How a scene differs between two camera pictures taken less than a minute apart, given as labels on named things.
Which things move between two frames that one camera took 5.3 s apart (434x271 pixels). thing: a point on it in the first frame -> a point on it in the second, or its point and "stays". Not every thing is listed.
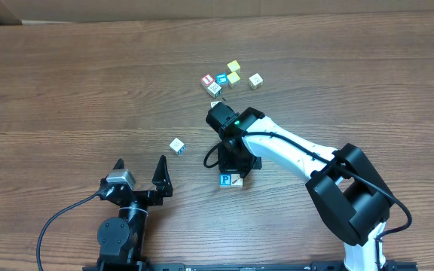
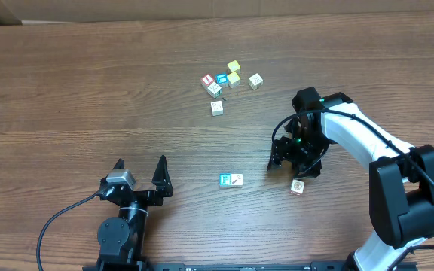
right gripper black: (233, 164) -> (290, 151)
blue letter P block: (224, 181) stays
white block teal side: (177, 146) -> (297, 186)
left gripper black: (142, 196) stays
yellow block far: (233, 65) stays
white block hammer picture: (236, 181) stays
